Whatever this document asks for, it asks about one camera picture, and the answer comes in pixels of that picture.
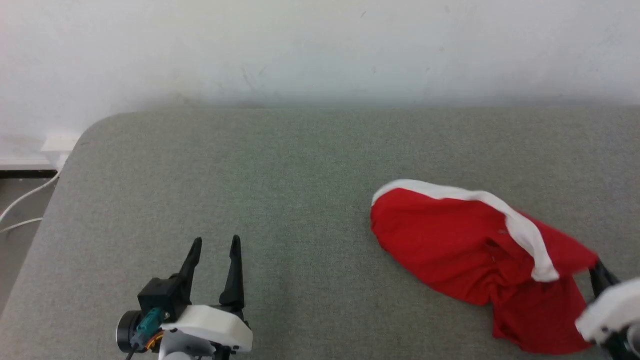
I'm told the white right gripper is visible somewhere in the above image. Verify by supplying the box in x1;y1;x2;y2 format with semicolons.
574;259;640;346

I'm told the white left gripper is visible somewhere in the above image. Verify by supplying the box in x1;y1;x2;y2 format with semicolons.
159;234;254;360

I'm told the red garment with white band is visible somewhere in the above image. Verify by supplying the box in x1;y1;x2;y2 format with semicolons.
370;178;600;355

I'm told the grey fabric sofa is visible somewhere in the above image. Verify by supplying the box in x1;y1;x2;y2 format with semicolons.
0;105;640;360

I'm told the black baseboard strip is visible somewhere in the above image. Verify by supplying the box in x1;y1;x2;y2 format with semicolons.
0;169;59;180

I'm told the black cable with teal plug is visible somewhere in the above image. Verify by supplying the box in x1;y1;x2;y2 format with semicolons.
125;307;169;360

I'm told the white power cable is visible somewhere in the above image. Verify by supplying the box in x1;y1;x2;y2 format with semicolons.
0;153;68;224
0;217;44;234

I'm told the white wall socket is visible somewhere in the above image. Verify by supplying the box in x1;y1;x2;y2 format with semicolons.
41;132;81;154

